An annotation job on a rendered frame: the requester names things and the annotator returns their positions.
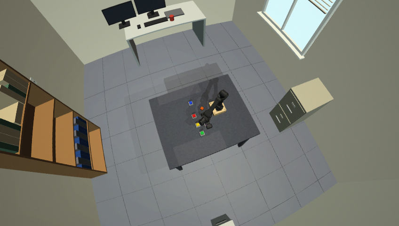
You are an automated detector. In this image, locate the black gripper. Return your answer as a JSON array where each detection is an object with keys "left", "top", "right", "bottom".
[{"left": 205, "top": 119, "right": 213, "bottom": 129}]

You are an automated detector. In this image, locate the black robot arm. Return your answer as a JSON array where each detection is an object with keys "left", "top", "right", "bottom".
[{"left": 198, "top": 90, "right": 229, "bottom": 126}]

